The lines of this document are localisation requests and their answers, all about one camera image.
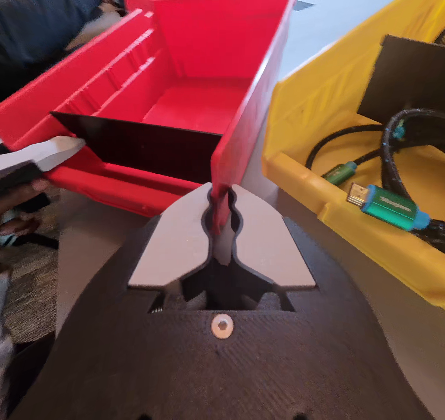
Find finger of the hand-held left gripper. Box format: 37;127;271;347
0;136;87;173

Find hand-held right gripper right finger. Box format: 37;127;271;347
229;184;317;287

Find large red plastic bin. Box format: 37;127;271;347
0;0;299;236

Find yellow plastic bin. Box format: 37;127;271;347
261;0;445;310

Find person's left hand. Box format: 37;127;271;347
0;180;51;237

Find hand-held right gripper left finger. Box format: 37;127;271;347
128;183;213;288

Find black braided hdmi cable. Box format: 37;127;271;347
305;108;445;254

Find black bin divider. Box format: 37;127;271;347
357;35;445;124
50;111;223;185

